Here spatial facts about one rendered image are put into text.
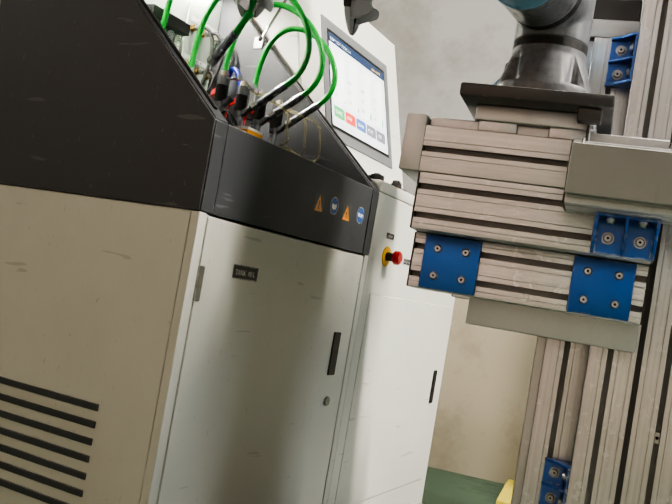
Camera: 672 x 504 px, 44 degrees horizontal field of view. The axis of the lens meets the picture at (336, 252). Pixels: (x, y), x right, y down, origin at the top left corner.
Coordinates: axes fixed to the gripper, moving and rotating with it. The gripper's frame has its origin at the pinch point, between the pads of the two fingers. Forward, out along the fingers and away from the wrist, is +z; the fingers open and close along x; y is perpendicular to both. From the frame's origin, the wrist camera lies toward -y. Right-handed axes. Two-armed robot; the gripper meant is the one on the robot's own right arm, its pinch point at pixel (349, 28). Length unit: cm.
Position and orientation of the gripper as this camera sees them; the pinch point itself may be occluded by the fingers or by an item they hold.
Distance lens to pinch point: 177.2
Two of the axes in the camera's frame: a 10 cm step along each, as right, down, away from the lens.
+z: -1.7, 9.8, -0.4
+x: 4.4, 1.1, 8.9
